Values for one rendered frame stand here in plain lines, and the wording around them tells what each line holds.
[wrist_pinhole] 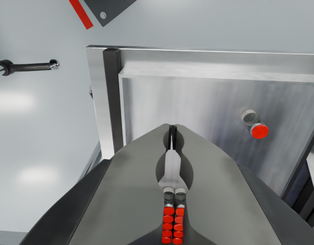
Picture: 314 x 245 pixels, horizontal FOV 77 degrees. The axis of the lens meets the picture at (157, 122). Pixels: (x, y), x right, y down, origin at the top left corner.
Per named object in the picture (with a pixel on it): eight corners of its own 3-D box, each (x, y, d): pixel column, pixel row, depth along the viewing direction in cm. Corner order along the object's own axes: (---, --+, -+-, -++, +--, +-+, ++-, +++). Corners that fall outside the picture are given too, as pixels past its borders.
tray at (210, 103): (251, 228, 43) (257, 244, 40) (132, 220, 44) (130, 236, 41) (320, 74, 26) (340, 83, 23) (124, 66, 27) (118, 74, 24)
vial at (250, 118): (253, 122, 30) (265, 138, 26) (238, 121, 30) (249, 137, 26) (257, 109, 29) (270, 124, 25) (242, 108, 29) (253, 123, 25)
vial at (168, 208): (173, 194, 39) (174, 216, 35) (162, 194, 39) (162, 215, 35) (174, 186, 38) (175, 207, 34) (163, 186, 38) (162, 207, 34)
